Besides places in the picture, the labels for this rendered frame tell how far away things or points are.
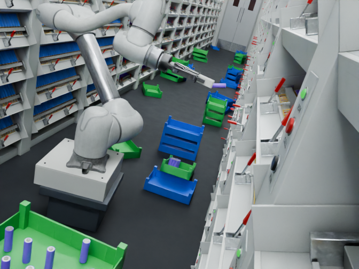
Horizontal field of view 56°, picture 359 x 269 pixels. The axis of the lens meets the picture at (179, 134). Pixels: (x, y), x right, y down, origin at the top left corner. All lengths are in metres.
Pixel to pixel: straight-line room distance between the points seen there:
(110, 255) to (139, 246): 0.83
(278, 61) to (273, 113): 0.22
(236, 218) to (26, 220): 0.55
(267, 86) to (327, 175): 0.70
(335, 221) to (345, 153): 0.06
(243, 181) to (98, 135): 0.85
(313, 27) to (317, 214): 0.29
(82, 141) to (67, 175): 0.16
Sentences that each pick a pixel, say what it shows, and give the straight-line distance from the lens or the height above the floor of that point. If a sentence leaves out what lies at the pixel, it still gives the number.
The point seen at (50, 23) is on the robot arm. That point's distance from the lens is 1.80.
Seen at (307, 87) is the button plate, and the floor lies 1.09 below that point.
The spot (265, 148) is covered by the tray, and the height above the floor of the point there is 0.95.
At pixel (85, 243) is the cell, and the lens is 0.88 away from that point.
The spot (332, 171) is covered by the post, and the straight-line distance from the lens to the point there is 0.32.
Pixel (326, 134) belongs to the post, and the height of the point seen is 1.06.
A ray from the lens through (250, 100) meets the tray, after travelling 1.73.
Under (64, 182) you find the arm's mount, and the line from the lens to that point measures 1.63.
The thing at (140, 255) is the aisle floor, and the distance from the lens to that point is 1.69.
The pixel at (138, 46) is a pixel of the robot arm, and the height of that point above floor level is 0.91.
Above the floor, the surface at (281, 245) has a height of 0.94.
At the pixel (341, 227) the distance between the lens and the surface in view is 0.35.
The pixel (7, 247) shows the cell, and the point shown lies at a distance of 0.94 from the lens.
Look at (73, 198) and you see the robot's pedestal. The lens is 1.64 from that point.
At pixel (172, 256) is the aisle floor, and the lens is 1.74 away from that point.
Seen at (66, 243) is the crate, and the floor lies 0.49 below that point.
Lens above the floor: 1.13
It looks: 22 degrees down
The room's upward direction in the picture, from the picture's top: 15 degrees clockwise
